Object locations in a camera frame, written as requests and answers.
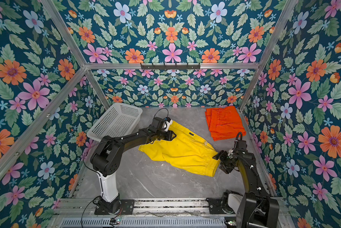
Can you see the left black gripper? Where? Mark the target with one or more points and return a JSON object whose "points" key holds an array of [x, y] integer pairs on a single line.
{"points": [[169, 135]]}

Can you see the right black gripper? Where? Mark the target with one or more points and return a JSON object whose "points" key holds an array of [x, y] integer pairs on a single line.
{"points": [[222, 155]]}

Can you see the yellow shorts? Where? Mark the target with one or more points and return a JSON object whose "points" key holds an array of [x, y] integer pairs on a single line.
{"points": [[187, 151]]}

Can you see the orange shorts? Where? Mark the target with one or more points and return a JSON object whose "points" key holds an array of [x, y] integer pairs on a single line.
{"points": [[224, 123]]}

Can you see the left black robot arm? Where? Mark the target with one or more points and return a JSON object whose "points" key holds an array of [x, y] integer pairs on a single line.
{"points": [[107, 158]]}

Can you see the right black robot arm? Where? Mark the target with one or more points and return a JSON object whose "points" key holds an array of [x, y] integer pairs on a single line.
{"points": [[257, 209]]}

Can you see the white plastic laundry basket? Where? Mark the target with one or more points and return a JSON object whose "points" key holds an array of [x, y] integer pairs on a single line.
{"points": [[119, 120]]}

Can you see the right electronics board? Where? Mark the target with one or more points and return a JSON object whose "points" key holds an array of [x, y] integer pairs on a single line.
{"points": [[230, 223]]}

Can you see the electronics board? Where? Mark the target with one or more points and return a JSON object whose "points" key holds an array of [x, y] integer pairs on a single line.
{"points": [[230, 223], [115, 221]]}

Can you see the left electronics board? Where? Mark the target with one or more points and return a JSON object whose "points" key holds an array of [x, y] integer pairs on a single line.
{"points": [[115, 221]]}

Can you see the white ventilation grille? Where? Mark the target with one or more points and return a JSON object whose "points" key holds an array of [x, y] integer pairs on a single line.
{"points": [[145, 222]]}

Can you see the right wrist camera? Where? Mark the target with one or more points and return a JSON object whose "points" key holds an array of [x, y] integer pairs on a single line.
{"points": [[232, 151]]}

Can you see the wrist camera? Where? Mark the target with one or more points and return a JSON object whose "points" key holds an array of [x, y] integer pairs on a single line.
{"points": [[232, 151], [161, 123]]}

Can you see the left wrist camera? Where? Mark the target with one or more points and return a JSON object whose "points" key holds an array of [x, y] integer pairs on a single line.
{"points": [[161, 123]]}

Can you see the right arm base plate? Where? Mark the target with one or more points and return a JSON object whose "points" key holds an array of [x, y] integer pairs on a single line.
{"points": [[219, 206]]}

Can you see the black hook rail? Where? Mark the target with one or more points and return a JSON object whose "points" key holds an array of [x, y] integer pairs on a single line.
{"points": [[176, 66]]}

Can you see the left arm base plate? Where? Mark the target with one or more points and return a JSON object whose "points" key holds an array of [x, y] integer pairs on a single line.
{"points": [[117, 207]]}

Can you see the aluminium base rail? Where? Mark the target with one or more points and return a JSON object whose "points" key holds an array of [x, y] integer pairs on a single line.
{"points": [[150, 206]]}

